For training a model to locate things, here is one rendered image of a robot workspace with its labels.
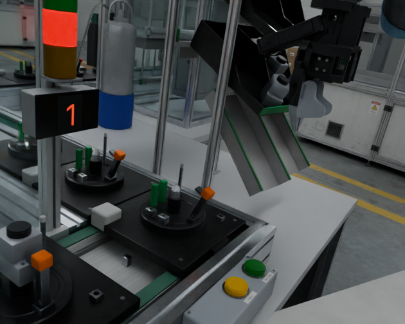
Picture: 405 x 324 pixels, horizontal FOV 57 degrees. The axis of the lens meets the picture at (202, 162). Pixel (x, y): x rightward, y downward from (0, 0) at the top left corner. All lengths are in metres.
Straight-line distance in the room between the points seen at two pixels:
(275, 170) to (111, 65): 0.89
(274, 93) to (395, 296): 0.54
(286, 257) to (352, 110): 3.92
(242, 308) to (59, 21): 0.53
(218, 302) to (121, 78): 1.19
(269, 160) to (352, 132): 3.82
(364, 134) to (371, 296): 3.90
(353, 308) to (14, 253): 0.67
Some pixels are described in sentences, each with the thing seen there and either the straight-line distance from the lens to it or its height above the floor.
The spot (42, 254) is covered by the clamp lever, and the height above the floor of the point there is 1.08.
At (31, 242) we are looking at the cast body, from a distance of 0.55.
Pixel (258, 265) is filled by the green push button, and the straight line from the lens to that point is 0.73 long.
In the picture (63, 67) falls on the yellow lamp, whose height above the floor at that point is 1.28.
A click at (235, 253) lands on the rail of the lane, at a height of 0.96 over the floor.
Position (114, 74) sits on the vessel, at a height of 1.10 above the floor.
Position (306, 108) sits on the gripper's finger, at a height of 1.27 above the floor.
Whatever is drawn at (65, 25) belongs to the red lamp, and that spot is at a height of 1.34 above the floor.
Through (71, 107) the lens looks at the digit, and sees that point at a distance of 0.66.
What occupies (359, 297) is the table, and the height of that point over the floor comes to 0.86.
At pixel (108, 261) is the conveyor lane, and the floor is 0.92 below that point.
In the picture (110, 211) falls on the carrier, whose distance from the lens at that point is 0.79.
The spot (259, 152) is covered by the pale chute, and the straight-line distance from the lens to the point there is 1.03.
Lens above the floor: 1.39
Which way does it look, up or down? 22 degrees down
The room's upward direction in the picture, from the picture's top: 9 degrees clockwise
